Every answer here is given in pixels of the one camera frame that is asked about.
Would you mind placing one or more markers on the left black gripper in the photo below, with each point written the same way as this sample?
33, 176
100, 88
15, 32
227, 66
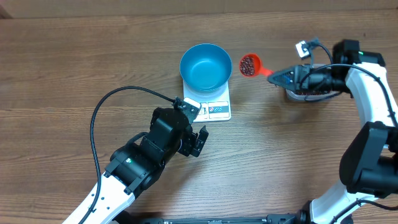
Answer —
187, 149

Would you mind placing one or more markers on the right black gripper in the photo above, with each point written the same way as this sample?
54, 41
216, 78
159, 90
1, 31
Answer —
297, 78

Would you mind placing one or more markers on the orange scoop with blue handle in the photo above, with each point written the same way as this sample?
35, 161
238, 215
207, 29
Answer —
259, 69

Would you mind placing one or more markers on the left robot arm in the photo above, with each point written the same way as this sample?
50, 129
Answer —
137, 165

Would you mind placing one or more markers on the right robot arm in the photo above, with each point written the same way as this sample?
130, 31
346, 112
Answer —
368, 168

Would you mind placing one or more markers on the white digital kitchen scale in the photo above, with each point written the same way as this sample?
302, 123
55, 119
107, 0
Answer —
215, 104

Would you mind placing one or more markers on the blue metal bowl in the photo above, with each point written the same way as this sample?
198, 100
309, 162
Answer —
206, 67

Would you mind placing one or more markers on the clear plastic container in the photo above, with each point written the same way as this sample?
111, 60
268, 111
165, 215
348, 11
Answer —
310, 97

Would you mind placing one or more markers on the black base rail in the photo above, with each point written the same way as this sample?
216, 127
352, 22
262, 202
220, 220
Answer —
214, 220

